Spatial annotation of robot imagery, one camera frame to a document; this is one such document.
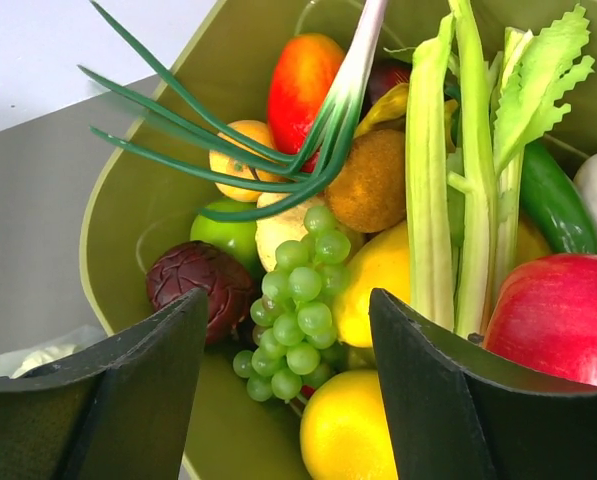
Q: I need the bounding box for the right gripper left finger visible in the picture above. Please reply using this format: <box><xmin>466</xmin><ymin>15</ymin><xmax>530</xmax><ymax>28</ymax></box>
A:
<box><xmin>0</xmin><ymin>289</ymin><xmax>208</xmax><ymax>479</ymax></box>

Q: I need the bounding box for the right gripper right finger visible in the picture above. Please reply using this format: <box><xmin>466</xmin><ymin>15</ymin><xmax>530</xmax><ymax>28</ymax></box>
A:
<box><xmin>369</xmin><ymin>288</ymin><xmax>597</xmax><ymax>480</ymax></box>

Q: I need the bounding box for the clear zip top bag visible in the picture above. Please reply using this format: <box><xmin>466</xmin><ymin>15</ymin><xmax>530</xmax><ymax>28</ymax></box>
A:
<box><xmin>0</xmin><ymin>325</ymin><xmax>107</xmax><ymax>378</ymax></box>

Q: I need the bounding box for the yellow fake lemon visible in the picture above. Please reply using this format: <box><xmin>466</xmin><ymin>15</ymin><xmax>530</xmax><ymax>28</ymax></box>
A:
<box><xmin>332</xmin><ymin>221</ymin><xmax>410</xmax><ymax>348</ymax></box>
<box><xmin>300</xmin><ymin>370</ymin><xmax>398</xmax><ymax>480</ymax></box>

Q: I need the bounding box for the red fake apple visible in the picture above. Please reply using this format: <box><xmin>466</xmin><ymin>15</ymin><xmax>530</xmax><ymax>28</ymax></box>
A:
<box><xmin>483</xmin><ymin>253</ymin><xmax>597</xmax><ymax>387</ymax></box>

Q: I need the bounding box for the dark purple fake passionfruit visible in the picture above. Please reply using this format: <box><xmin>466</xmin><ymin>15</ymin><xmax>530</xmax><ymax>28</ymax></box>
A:
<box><xmin>146</xmin><ymin>240</ymin><xmax>258</xmax><ymax>345</ymax></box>

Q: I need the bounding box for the green fake grape bunch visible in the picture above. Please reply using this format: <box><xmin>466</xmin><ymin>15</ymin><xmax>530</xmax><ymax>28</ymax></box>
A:
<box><xmin>232</xmin><ymin>205</ymin><xmax>351</xmax><ymax>402</ymax></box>

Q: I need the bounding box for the green fake cucumber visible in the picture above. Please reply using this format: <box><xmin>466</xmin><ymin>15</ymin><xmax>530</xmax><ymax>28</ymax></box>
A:
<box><xmin>520</xmin><ymin>141</ymin><xmax>597</xmax><ymax>254</ymax></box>

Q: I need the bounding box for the beige fake potato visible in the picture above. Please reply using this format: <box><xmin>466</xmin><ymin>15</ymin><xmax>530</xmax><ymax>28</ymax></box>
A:
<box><xmin>254</xmin><ymin>192</ymin><xmax>367</xmax><ymax>274</ymax></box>

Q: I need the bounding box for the brown fake kiwi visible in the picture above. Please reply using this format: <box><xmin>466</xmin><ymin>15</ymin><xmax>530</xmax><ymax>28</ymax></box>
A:
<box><xmin>325</xmin><ymin>129</ymin><xmax>406</xmax><ymax>233</ymax></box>

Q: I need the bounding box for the yellow fake orange fruit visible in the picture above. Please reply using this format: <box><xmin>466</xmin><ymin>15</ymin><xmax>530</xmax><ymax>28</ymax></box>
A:
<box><xmin>208</xmin><ymin>119</ymin><xmax>284</xmax><ymax>204</ymax></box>

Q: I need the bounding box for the fake celery stalk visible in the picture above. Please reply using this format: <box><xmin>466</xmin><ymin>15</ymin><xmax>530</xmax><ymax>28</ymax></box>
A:
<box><xmin>405</xmin><ymin>1</ymin><xmax>594</xmax><ymax>337</ymax></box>

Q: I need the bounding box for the red orange fake mango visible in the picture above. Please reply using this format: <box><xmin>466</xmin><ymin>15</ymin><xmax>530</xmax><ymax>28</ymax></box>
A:
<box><xmin>267</xmin><ymin>33</ymin><xmax>345</xmax><ymax>154</ymax></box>

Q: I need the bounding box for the olive green plastic bin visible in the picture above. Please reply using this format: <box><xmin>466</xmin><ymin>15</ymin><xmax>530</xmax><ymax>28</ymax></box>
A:
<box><xmin>80</xmin><ymin>1</ymin><xmax>597</xmax><ymax>479</ymax></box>

